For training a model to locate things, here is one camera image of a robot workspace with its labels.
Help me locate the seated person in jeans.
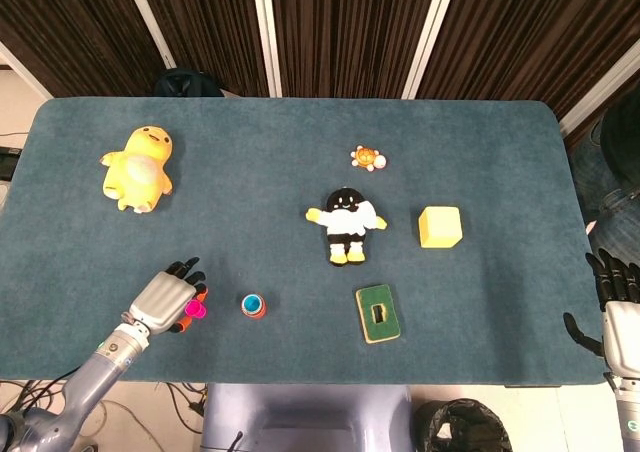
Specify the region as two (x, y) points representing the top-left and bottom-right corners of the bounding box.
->
(569, 106), (640, 256)

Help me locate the orange turtle toy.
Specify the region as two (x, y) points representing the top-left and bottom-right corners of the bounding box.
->
(349, 144), (388, 173)

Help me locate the teal table cloth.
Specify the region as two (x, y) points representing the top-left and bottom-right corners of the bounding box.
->
(0, 96), (609, 388)

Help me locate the black trash bin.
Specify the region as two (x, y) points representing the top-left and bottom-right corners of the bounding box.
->
(414, 397), (514, 452)

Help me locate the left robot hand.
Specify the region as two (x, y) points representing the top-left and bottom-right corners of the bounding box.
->
(128, 256), (209, 334)

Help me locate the yellow foam cube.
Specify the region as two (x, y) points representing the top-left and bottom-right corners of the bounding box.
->
(418, 205), (464, 250)

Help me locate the black floor cable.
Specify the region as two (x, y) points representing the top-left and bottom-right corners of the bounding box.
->
(0, 377), (81, 418)
(164, 382), (207, 436)

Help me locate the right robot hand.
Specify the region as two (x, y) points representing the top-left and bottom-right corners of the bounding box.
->
(563, 248), (640, 378)

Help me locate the blue grey robot torso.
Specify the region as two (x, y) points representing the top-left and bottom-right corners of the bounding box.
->
(199, 382), (416, 452)

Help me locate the orange plastic cup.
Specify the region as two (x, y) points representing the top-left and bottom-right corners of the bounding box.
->
(240, 293), (268, 319)

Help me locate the yellow plush animal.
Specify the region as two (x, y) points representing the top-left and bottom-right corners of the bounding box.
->
(99, 125), (175, 214)

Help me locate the green yellow sponge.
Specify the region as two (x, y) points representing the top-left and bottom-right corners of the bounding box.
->
(355, 283), (404, 345)

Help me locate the black backpack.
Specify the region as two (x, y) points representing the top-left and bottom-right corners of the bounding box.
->
(153, 67), (224, 98)

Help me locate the white partition post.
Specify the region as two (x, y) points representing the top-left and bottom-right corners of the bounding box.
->
(249, 0), (284, 98)
(119, 0), (176, 71)
(0, 41), (54, 101)
(557, 46), (640, 133)
(402, 0), (461, 101)

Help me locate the black white plush doll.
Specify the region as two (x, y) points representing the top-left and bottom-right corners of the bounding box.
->
(305, 187), (389, 268)

